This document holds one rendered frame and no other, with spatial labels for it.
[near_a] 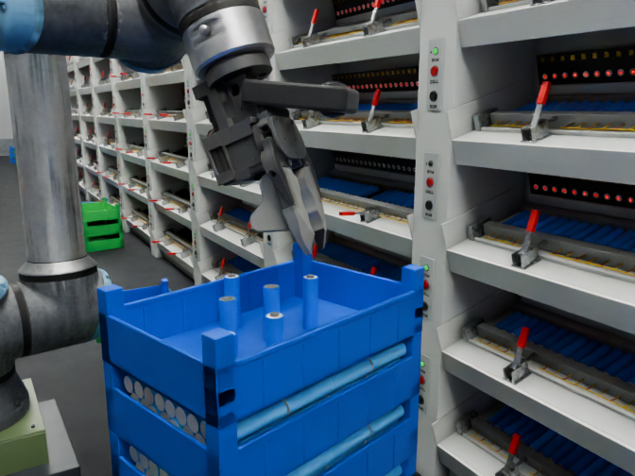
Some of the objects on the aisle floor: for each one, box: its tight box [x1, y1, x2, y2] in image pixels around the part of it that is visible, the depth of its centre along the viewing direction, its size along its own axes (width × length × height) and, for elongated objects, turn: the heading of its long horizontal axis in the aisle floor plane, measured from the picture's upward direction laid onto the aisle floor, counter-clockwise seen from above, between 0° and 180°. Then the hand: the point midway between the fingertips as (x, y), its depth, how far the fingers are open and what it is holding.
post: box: [412, 0, 537, 476], centre depth 107 cm, size 20×9×173 cm, turn 120°
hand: (317, 238), depth 62 cm, fingers open, 3 cm apart
